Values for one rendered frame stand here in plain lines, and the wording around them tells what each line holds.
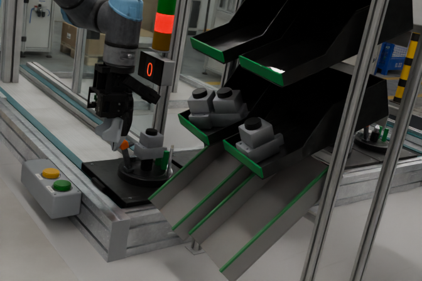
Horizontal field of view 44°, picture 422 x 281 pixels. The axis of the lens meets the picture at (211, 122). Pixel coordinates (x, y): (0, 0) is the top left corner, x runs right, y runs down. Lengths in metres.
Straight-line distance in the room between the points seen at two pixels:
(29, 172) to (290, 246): 0.68
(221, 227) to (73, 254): 0.36
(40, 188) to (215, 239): 0.47
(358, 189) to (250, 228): 0.80
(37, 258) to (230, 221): 0.43
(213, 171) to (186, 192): 0.07
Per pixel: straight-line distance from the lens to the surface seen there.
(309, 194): 0.96
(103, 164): 1.40
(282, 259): 1.33
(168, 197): 1.15
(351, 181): 1.71
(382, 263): 1.46
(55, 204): 1.25
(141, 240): 1.22
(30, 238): 1.27
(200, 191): 1.11
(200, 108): 1.03
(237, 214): 1.04
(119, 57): 1.17
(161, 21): 1.45
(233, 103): 0.99
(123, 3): 1.15
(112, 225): 1.15
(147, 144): 1.30
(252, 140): 0.89
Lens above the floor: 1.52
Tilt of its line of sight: 17 degrees down
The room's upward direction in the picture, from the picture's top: 10 degrees clockwise
